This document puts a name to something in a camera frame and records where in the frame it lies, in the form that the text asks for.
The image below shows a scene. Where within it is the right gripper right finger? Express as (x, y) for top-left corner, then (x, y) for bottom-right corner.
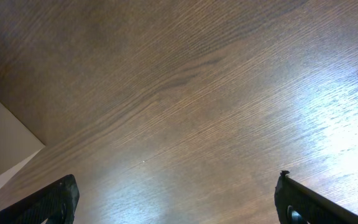
(274, 170), (358, 224)

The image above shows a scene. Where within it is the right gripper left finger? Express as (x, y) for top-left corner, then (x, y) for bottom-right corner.
(0, 174), (80, 224)

